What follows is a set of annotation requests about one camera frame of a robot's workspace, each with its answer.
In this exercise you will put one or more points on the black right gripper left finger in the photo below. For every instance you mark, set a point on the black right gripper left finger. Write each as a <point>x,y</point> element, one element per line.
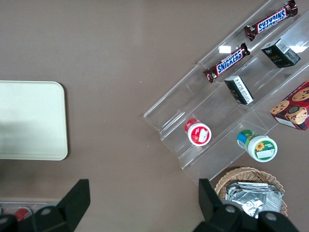
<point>70,207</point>

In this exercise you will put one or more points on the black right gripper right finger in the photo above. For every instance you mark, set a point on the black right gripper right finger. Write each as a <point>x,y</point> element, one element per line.
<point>212,210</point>

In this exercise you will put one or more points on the light wicker basket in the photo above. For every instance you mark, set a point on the light wicker basket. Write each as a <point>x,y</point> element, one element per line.
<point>243,175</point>

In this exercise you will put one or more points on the cream rectangular serving tray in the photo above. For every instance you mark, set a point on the cream rectangular serving tray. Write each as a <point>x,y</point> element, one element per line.
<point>31,120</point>

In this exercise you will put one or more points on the clear acrylic bottle rack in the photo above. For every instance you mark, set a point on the clear acrylic bottle rack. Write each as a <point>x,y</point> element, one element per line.
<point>36,204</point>

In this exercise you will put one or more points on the silver foil packets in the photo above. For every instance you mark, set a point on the silver foil packets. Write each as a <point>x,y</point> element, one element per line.
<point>251,198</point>

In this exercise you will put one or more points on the red lidded snack cup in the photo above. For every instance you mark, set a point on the red lidded snack cup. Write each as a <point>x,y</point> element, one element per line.
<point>199,134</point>

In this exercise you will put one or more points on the green lidded snack cup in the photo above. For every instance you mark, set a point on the green lidded snack cup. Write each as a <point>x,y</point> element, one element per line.
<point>262,148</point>

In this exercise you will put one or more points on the clear acrylic stepped shelf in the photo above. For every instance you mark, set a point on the clear acrylic stepped shelf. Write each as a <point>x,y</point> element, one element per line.
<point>217,113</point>

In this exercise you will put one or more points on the dark green small box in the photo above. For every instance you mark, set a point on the dark green small box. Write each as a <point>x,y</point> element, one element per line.
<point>281,54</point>
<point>239,90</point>

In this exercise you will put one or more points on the red chocolate chip cookie box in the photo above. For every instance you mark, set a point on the red chocolate chip cookie box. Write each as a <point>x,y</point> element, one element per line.
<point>293,108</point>

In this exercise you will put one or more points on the Snickers chocolate bar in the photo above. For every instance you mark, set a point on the Snickers chocolate bar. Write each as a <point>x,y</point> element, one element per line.
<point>270,21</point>
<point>228,63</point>

